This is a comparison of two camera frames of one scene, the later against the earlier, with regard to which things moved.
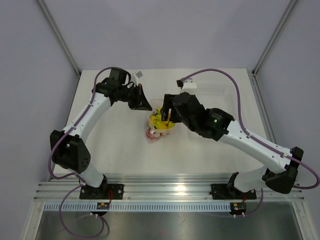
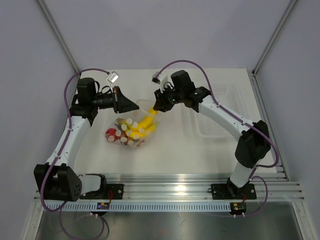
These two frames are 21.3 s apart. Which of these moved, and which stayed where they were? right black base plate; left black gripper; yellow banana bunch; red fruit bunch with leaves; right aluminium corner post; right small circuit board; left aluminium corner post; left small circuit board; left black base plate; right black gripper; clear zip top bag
Moved: red fruit bunch with leaves; right black gripper; left black gripper; yellow banana bunch; clear zip top bag
Stayed: right small circuit board; left aluminium corner post; right black base plate; left small circuit board; right aluminium corner post; left black base plate
